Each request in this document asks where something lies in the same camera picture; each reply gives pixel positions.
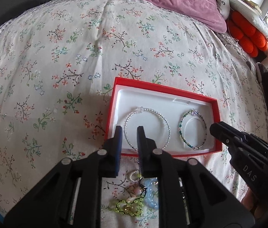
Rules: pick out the red jewelry box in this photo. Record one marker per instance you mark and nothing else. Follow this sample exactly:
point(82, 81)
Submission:
point(178, 121)

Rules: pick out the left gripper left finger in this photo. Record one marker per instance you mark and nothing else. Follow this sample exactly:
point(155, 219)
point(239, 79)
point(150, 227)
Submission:
point(69, 195)

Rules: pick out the right hand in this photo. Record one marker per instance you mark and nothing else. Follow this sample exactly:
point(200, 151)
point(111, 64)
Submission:
point(250, 202)

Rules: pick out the white quilted cushion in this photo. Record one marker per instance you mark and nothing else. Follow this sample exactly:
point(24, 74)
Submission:
point(252, 17)

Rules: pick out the gold charm earring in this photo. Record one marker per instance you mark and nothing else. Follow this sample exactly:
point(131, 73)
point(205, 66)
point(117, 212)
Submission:
point(128, 208)

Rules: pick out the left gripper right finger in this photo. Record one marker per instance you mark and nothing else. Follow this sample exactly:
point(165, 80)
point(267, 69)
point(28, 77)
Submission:
point(189, 195)

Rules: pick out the orange knot cushion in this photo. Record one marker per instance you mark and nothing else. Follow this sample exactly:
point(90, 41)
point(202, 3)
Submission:
point(248, 36)

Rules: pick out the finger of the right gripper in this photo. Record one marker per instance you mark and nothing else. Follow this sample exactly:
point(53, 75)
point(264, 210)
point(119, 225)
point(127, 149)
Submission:
point(228, 135)

